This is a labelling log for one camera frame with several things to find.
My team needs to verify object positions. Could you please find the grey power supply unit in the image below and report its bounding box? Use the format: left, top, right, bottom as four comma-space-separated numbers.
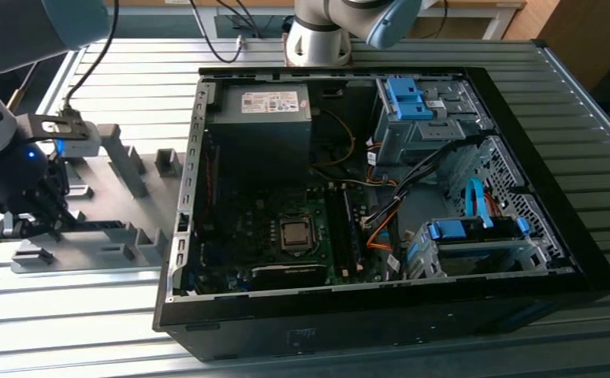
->
211, 82, 315, 174

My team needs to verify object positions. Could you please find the black graphics card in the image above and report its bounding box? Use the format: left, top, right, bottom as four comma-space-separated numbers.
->
250, 262, 331, 291

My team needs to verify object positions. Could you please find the blue SATA cable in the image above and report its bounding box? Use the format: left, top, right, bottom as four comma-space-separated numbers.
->
463, 177, 495, 229

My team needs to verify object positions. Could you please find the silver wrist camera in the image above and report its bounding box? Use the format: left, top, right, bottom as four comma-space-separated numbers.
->
47, 120, 101, 158

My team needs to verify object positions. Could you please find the silver CPU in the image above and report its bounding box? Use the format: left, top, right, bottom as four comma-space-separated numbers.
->
282, 222, 312, 245

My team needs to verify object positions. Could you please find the orange SATA cable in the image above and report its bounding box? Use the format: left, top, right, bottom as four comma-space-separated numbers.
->
484, 191, 502, 221

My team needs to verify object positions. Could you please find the CPU socket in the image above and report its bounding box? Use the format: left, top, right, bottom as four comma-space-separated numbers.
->
276, 212, 320, 254

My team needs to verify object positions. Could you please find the orange wire bundle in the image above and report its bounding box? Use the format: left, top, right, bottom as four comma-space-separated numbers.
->
363, 220, 396, 250

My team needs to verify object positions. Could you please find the black camera cable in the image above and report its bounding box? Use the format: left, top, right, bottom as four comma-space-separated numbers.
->
61, 0, 121, 119

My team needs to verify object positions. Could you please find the blue plastic latch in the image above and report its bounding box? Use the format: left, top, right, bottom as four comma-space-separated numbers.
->
406, 240, 424, 277

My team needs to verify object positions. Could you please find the wooden cabinet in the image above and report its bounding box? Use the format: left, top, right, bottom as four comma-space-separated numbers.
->
503, 0, 610, 94

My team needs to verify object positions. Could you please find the blue drive carrier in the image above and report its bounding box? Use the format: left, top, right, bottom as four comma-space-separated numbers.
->
386, 77, 436, 121

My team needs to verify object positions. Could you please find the grey parts rack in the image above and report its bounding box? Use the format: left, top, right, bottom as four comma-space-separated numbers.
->
9, 124, 185, 275

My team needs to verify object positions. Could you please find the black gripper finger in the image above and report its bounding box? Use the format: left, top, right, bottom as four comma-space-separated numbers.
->
45, 176, 79, 234
0, 211, 64, 243

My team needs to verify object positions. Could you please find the grey metal drive cage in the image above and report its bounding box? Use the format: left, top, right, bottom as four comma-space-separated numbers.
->
371, 76, 496, 167
402, 218, 554, 281

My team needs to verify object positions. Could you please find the black cable with silver plug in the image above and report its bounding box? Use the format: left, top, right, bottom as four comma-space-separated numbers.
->
188, 0, 248, 64

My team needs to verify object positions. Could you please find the black RAM slot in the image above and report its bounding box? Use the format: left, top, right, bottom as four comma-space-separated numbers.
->
323, 183, 342, 276
328, 181, 350, 276
335, 183, 355, 276

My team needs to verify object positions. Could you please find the yellow wire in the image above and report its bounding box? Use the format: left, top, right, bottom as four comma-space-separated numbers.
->
308, 109, 358, 171

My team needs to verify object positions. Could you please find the black camera bracket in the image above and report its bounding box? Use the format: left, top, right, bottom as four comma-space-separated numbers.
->
17, 113, 93, 143

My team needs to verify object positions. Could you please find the white-framed wooden desk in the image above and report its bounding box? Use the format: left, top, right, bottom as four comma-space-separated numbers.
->
107, 0, 529, 40

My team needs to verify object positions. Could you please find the green motherboard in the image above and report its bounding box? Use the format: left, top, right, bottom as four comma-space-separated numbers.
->
194, 183, 390, 295

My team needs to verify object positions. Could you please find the black PC case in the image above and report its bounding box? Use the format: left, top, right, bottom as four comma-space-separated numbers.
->
151, 65, 610, 361

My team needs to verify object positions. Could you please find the hard disk in blue carrier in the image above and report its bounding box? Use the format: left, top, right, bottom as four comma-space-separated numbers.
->
424, 217, 531, 242

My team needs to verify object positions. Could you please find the black cable bundle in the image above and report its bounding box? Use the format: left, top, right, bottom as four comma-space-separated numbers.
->
362, 135, 488, 233

